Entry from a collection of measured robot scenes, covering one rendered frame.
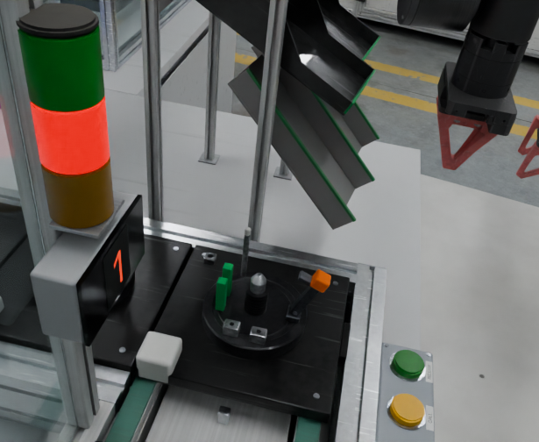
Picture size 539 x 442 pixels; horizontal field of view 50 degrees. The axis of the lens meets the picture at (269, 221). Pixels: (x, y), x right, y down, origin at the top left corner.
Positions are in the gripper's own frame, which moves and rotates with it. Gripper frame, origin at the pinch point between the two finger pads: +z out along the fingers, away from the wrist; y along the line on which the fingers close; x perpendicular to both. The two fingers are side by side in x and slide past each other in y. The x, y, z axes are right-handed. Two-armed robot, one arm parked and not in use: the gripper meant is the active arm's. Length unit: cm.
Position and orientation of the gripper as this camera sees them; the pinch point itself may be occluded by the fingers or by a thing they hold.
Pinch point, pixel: (450, 161)
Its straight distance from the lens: 67.0
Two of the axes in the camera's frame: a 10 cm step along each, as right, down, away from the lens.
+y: -2.1, 5.9, -7.8
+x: 9.7, 2.2, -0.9
